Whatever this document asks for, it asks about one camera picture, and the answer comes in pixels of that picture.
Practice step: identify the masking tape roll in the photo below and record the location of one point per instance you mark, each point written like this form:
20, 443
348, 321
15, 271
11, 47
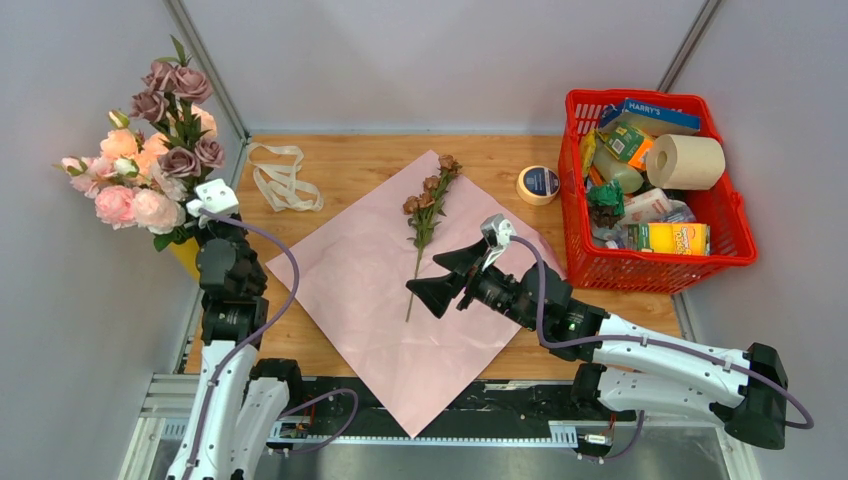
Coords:
537, 185

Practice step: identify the brown dried flower stem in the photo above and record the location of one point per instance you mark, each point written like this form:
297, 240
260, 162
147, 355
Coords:
424, 210

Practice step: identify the peach flower stem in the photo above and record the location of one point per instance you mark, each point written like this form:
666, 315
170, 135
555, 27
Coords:
184, 143

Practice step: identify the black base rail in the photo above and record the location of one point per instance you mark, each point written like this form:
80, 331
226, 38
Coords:
486, 413

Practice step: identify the yellow cylindrical vase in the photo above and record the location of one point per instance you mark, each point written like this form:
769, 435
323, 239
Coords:
185, 253

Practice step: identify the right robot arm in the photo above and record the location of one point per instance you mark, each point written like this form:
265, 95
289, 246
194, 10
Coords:
622, 366

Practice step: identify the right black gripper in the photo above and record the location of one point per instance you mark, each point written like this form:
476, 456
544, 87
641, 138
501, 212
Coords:
437, 293

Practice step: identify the pale green bottle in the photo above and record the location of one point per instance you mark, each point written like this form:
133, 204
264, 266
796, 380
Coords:
630, 180

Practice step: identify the pink rose stem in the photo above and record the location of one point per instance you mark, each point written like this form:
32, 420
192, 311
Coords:
121, 206

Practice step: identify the blue Harry's box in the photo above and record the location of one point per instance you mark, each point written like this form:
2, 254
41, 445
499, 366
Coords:
650, 119

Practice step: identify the yellow sponge pack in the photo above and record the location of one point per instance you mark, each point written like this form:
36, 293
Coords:
690, 239

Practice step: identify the white plastic package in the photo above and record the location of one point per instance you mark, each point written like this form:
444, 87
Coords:
647, 207

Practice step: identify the red plastic basket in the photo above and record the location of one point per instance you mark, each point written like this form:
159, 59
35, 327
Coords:
721, 207

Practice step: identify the mauve rose stem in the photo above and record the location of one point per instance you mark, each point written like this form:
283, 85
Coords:
173, 80

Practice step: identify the white rose stem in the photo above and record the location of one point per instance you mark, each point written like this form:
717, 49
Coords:
144, 173

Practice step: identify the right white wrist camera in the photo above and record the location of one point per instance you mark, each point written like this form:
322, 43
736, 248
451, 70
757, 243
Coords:
497, 232

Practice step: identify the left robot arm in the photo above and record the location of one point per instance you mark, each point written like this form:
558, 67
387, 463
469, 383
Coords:
239, 396

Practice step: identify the cream ribbon with gold text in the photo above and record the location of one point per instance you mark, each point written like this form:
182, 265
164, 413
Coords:
279, 184

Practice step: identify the purple pink wrapping paper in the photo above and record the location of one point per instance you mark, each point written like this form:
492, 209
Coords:
350, 275

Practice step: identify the green orange box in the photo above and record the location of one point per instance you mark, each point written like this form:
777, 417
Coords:
629, 144

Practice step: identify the beige paper towel roll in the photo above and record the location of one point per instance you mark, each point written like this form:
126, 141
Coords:
683, 162

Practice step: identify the green crumpled wrapper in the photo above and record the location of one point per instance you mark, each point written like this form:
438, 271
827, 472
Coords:
606, 204

